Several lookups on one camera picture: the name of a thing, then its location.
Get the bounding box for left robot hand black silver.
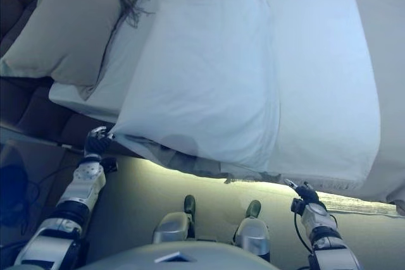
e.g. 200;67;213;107
84;125;115;159

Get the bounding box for right robot hand black silver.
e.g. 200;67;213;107
284;178;321;205

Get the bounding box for white duvet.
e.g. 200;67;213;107
111;0;381;192

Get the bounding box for taupe bed skirt fabric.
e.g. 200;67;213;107
115;133;283;186

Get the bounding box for white mattress label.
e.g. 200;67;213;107
316;190;405;219

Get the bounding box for glass top nightstand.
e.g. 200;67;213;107
0;123;84;247

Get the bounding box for beige pillow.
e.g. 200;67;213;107
0;0;125;101

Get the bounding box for silver robot torso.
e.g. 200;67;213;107
75;240;277;270

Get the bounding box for light grey textured bedspread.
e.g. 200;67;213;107
344;0;405;205

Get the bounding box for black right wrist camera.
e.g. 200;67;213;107
290;197;305;214

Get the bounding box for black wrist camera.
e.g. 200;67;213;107
101;156;118;175
290;197;305;214

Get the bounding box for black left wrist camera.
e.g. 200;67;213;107
101;156;118;175

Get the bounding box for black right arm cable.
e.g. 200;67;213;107
292;212;314;270

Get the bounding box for black floor cable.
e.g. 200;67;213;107
0;162;75;252

